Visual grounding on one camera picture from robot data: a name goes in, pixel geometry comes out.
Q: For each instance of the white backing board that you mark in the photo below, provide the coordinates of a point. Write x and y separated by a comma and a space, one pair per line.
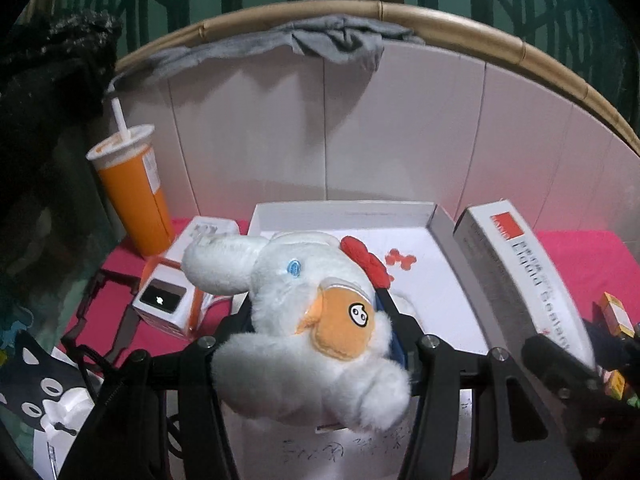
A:
300, 135

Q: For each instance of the green lattice window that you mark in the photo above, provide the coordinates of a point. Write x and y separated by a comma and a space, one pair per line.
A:
550, 10

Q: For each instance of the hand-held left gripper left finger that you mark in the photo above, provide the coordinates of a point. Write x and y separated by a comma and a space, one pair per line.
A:
227, 325

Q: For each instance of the small colourful box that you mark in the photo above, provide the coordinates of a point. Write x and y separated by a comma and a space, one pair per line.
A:
614, 385

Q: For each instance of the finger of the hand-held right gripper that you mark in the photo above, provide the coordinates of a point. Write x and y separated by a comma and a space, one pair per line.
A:
555, 362

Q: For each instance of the white plush toy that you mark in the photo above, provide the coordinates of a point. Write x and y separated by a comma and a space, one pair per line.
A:
300, 360

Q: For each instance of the orange drink cup with straw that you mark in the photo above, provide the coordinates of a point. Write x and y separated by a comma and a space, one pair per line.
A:
135, 195

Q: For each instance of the bamboo chair rim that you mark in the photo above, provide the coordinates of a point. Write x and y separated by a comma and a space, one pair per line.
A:
450, 17

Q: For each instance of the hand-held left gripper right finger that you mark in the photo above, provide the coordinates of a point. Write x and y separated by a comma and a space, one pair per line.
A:
407, 332

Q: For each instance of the black white cat print pad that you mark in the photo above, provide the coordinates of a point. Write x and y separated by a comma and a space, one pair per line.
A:
35, 385

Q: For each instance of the small yellow box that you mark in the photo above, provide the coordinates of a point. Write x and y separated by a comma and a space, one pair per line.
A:
617, 315

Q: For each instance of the grey cloth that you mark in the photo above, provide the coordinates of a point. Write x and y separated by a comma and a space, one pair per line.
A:
340, 42

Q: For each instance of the black plastic bracket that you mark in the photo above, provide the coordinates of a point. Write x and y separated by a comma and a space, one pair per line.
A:
125, 330

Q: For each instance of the black plastic bag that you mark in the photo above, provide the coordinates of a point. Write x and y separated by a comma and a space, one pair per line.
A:
50, 70

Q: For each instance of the long white box red label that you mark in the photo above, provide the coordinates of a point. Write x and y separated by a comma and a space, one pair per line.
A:
525, 270

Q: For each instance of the white shallow cardboard box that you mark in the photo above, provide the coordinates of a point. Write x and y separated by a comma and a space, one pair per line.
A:
415, 310

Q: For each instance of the white orange charging station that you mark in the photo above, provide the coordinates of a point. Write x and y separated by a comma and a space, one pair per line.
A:
170, 280

